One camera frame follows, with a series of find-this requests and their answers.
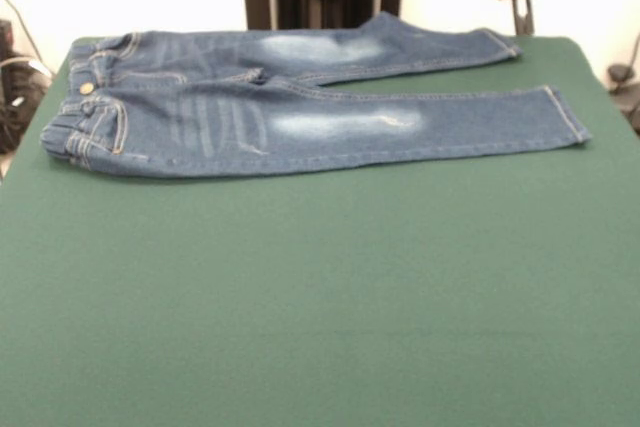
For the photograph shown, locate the black stand base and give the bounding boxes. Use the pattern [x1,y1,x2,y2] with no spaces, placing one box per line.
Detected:
[0,19,55,154]
[606,63,640,131]

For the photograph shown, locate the dark green table cloth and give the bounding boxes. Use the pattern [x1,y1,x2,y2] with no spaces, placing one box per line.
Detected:
[0,35,640,427]

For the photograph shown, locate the blue denim jeans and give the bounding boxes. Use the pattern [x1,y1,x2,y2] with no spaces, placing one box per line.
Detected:
[39,11,594,181]

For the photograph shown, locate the thin grey cable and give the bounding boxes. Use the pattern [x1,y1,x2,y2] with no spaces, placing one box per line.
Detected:
[0,0,42,62]

